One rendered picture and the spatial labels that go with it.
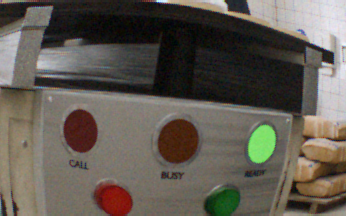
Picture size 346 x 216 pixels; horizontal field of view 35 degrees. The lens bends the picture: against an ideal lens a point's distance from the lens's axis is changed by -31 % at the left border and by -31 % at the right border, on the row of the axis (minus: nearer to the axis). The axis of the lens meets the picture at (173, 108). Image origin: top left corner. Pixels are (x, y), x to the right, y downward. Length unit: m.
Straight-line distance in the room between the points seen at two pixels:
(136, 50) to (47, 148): 0.44
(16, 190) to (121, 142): 0.12
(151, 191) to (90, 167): 0.05
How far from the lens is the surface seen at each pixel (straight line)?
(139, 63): 0.91
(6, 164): 0.53
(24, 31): 0.49
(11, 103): 0.52
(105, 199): 0.52
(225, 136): 0.57
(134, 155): 0.53
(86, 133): 0.51
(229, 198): 0.57
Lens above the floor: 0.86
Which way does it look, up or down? 3 degrees down
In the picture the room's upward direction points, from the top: 7 degrees clockwise
